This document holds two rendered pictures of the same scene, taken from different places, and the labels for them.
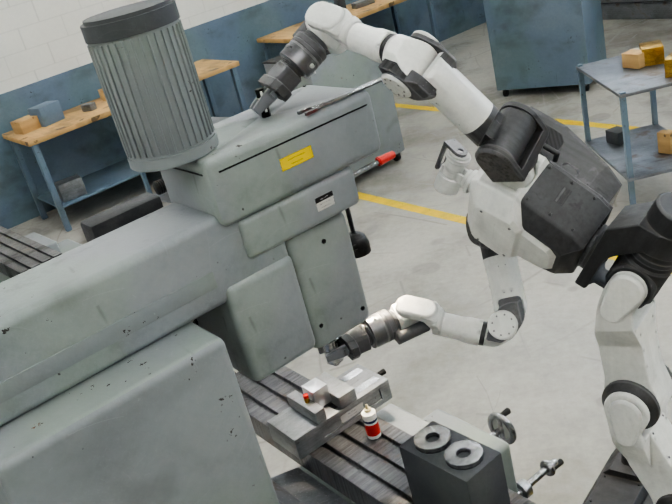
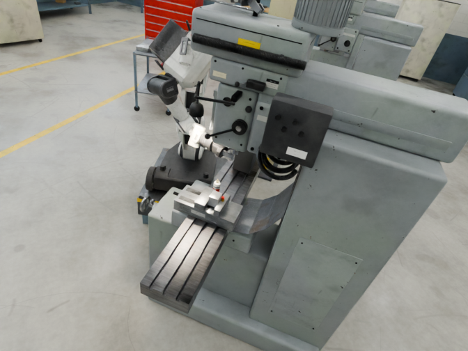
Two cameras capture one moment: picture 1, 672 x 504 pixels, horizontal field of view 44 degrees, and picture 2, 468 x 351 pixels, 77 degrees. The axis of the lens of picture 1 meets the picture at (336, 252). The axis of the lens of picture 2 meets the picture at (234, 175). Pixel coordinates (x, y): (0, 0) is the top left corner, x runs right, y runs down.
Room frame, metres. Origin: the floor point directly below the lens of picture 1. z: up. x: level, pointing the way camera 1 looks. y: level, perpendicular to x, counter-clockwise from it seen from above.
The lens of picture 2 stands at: (2.85, 1.05, 2.08)
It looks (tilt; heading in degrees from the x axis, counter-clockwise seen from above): 37 degrees down; 225
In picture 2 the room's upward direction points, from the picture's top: 11 degrees clockwise
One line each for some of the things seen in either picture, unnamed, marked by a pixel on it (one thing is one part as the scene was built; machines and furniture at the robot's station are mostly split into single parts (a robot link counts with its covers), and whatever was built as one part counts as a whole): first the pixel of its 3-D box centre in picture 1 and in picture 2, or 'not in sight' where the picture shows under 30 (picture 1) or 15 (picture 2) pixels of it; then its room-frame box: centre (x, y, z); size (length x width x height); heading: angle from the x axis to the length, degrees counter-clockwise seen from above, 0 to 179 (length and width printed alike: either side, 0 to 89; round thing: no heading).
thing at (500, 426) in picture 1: (494, 434); (150, 205); (2.20, -0.35, 0.62); 0.16 x 0.12 x 0.12; 122
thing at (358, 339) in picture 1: (362, 337); (216, 146); (1.97, -0.01, 1.23); 0.13 x 0.12 x 0.10; 18
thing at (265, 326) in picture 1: (247, 307); (276, 123); (1.84, 0.24, 1.47); 0.24 x 0.19 x 0.26; 32
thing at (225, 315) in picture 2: not in sight; (239, 289); (1.81, 0.29, 0.10); 1.20 x 0.60 x 0.20; 122
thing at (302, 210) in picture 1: (275, 203); (254, 70); (1.92, 0.11, 1.68); 0.34 x 0.24 x 0.10; 122
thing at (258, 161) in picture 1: (270, 149); (254, 37); (1.93, 0.09, 1.81); 0.47 x 0.26 x 0.16; 122
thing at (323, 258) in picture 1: (309, 272); (239, 112); (1.94, 0.08, 1.47); 0.21 x 0.19 x 0.32; 32
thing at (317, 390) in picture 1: (316, 393); (214, 198); (2.07, 0.16, 1.03); 0.06 x 0.05 x 0.06; 31
